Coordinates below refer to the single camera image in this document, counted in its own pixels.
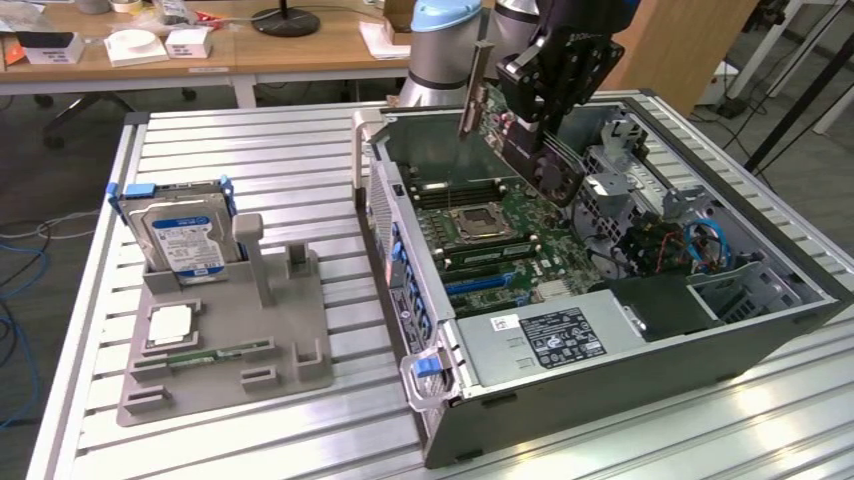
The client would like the white box with round dish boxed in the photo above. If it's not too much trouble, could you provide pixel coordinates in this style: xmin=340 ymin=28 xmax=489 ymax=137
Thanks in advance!
xmin=102 ymin=28 xmax=169 ymax=67

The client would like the white paper booklet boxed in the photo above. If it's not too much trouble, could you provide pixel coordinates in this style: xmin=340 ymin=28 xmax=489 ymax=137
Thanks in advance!
xmin=357 ymin=19 xmax=412 ymax=61

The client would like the black slanted stand pole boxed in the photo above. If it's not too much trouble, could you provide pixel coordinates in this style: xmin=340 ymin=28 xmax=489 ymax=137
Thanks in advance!
xmin=741 ymin=29 xmax=854 ymax=175

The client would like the silver CPU chip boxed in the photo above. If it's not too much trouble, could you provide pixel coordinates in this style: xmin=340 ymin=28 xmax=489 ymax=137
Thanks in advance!
xmin=146 ymin=307 xmax=194 ymax=344

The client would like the white box with black lid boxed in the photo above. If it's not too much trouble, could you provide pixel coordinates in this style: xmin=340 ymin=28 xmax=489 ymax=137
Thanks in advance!
xmin=15 ymin=30 xmax=86 ymax=65

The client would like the dark grey PC case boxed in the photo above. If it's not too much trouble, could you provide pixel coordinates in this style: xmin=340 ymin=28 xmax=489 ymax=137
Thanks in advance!
xmin=350 ymin=88 xmax=854 ymax=470

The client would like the grey power supply unit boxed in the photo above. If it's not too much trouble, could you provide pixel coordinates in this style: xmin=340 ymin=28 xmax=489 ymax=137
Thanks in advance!
xmin=438 ymin=289 xmax=648 ymax=389

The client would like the black lamp base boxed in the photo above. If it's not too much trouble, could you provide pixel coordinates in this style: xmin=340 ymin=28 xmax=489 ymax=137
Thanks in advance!
xmin=249 ymin=0 xmax=322 ymax=39

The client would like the black floor box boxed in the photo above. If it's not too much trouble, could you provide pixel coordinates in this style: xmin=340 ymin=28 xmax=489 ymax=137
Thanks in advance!
xmin=716 ymin=97 xmax=752 ymax=120

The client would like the blue data wire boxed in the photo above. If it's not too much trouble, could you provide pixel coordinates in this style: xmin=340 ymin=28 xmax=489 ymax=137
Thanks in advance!
xmin=685 ymin=218 xmax=735 ymax=274

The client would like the metal CPU socket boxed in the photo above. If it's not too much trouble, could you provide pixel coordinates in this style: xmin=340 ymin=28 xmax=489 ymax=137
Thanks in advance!
xmin=449 ymin=203 xmax=512 ymax=241

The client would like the small white box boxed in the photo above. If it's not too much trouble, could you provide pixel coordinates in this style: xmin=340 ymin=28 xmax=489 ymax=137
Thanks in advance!
xmin=164 ymin=27 xmax=214 ymax=59

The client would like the grey plastic parts rack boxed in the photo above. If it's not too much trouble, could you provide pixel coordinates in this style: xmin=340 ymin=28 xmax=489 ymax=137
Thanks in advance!
xmin=116 ymin=212 xmax=334 ymax=428

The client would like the wooden cabinet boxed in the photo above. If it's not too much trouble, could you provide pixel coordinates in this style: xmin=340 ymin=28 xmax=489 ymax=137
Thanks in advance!
xmin=599 ymin=0 xmax=761 ymax=115

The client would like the orange cardboard box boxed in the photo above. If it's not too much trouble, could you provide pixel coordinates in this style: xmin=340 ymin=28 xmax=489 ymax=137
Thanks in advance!
xmin=0 ymin=37 xmax=27 ymax=69

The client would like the brown cardboard box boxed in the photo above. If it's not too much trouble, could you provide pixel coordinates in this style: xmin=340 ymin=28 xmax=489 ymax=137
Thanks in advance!
xmin=382 ymin=0 xmax=414 ymax=34

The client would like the black office chair base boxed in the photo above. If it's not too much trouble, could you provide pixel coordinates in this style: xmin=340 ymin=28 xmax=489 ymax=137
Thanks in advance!
xmin=31 ymin=85 xmax=200 ymax=150

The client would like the grey plastic packet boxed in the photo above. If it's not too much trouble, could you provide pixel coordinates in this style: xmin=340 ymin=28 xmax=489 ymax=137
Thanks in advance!
xmin=0 ymin=12 xmax=51 ymax=36

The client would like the hard disk with blue bracket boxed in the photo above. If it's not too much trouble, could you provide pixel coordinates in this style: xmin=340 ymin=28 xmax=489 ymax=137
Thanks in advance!
xmin=105 ymin=174 xmax=238 ymax=286

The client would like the blue floor cable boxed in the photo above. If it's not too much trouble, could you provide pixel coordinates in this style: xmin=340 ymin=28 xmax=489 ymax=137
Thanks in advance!
xmin=0 ymin=239 xmax=54 ymax=431

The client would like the wooden desk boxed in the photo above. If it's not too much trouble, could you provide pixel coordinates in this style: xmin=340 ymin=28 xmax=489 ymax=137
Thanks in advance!
xmin=0 ymin=0 xmax=600 ymax=109

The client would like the green RAM stick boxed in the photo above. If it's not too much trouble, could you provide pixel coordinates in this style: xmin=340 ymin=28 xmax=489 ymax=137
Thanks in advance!
xmin=165 ymin=344 xmax=254 ymax=371

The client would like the clear plastic bag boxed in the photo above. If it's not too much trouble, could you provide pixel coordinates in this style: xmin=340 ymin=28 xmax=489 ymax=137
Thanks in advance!
xmin=149 ymin=0 xmax=201 ymax=26

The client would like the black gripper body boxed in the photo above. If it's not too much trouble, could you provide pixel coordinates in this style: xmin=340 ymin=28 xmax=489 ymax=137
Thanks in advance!
xmin=530 ymin=0 xmax=635 ymax=120

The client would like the white floor cable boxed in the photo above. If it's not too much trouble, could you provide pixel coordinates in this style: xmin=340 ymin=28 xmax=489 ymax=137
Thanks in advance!
xmin=0 ymin=209 xmax=101 ymax=241

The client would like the white device with red dot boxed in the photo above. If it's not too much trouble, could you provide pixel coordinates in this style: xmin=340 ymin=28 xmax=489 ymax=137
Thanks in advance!
xmin=692 ymin=59 xmax=741 ymax=107

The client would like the blue expansion slot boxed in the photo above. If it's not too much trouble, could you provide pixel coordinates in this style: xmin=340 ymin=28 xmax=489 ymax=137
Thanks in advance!
xmin=444 ymin=273 xmax=518 ymax=296

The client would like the white table frame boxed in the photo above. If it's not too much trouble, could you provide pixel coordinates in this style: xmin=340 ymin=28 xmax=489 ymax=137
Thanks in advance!
xmin=723 ymin=0 xmax=854 ymax=136

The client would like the black graphics card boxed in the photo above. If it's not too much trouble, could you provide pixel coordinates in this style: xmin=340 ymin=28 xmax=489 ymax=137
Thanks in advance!
xmin=456 ymin=41 xmax=585 ymax=207

